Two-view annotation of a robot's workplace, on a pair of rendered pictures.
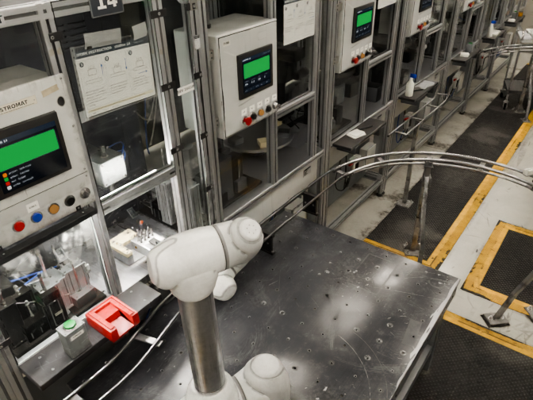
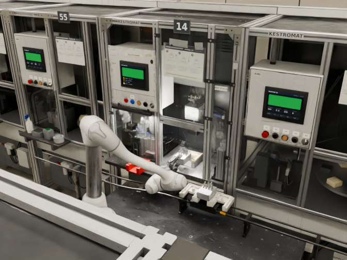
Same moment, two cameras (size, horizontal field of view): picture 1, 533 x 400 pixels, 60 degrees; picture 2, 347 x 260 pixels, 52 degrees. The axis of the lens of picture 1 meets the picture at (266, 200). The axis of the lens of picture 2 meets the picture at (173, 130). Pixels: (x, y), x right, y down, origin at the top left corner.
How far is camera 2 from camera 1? 2.21 m
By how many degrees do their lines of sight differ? 71
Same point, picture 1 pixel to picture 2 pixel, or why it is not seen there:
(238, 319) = (174, 226)
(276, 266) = (230, 239)
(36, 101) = (142, 57)
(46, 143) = (139, 74)
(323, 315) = not seen: outside the picture
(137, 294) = not seen: hidden behind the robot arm
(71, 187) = (147, 99)
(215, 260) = (85, 130)
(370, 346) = not seen: outside the picture
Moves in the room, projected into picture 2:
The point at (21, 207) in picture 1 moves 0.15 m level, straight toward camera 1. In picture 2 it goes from (128, 94) to (111, 98)
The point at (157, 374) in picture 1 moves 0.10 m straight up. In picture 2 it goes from (132, 204) to (132, 193)
